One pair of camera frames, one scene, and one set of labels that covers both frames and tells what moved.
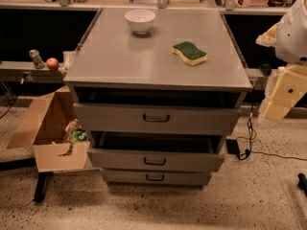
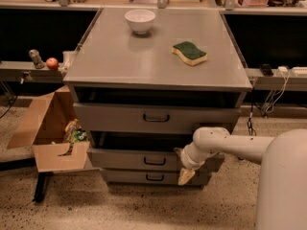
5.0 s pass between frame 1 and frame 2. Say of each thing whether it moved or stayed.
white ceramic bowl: stayed
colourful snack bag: stayed
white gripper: moved
